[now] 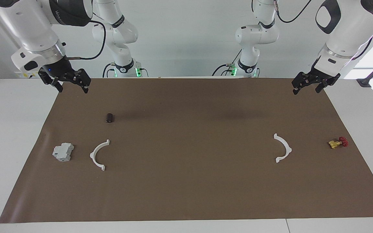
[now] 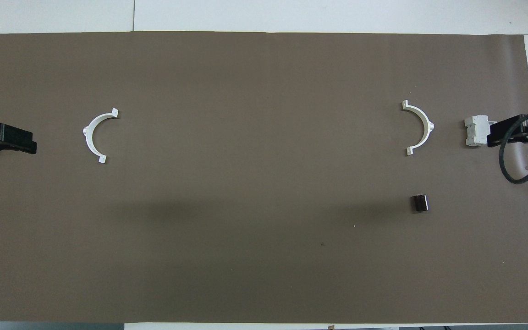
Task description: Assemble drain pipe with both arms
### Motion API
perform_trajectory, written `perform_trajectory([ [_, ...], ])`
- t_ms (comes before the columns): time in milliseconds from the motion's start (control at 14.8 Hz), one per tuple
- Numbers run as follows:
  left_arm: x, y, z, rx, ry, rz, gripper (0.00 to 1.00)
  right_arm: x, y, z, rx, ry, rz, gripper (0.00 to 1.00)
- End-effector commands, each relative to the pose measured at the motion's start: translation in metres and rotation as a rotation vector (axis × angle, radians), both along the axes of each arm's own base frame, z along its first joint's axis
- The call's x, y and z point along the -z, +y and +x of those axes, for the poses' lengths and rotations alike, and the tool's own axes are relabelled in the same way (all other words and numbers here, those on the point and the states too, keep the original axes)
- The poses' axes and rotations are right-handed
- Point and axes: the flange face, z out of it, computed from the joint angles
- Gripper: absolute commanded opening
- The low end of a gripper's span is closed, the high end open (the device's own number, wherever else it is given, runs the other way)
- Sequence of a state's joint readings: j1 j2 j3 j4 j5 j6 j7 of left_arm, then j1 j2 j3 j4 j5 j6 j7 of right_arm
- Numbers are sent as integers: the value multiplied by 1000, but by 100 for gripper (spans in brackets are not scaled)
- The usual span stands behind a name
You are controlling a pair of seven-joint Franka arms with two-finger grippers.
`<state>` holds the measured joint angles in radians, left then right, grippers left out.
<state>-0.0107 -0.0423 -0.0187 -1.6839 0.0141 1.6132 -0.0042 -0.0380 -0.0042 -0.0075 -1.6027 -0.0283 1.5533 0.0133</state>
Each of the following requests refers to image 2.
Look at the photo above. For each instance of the white half pipe clamp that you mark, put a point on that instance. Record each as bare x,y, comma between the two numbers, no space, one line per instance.
88,137
424,121

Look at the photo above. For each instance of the white circuit breaker block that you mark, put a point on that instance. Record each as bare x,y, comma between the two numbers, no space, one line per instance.
475,130

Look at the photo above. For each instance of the small dark brown block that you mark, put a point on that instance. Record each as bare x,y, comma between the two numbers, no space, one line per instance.
420,203

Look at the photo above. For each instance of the brown table mat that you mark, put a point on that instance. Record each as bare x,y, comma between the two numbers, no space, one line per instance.
264,183

